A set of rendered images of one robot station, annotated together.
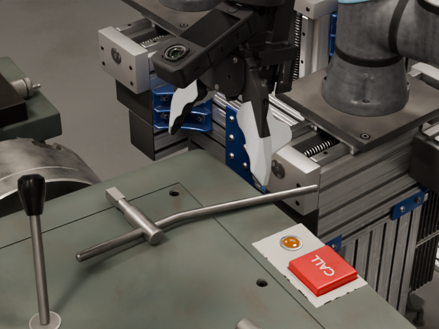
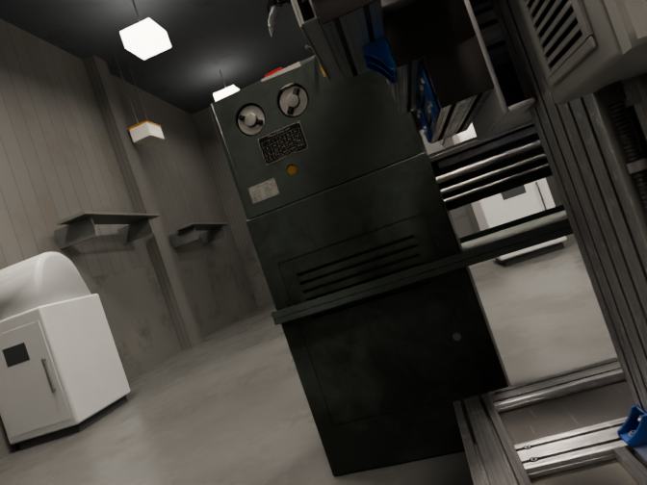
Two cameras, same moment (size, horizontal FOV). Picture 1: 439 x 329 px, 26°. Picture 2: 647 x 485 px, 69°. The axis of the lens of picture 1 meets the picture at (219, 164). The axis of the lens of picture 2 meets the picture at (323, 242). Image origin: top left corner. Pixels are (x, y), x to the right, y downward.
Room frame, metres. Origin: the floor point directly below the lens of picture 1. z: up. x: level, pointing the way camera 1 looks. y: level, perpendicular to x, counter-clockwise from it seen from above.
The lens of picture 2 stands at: (1.93, -1.13, 0.69)
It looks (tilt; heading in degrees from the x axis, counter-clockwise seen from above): 1 degrees up; 138
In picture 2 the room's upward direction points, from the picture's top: 19 degrees counter-clockwise
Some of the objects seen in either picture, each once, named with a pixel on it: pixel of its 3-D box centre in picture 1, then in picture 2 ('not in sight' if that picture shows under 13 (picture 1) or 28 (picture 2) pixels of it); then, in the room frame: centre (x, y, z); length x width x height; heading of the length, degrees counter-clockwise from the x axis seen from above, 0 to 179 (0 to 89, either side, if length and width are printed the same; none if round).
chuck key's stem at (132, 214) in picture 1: (132, 214); not in sight; (0.95, 0.11, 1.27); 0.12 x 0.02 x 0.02; 36
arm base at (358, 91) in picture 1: (367, 68); not in sight; (1.42, -0.25, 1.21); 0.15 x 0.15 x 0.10
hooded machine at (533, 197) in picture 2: not in sight; (503, 186); (-0.32, 3.35, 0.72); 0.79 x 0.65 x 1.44; 131
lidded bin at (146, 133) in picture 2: not in sight; (146, 134); (-4.79, 2.14, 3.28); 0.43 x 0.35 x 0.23; 128
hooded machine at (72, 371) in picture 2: not in sight; (48, 343); (-2.65, -0.34, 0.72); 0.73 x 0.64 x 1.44; 128
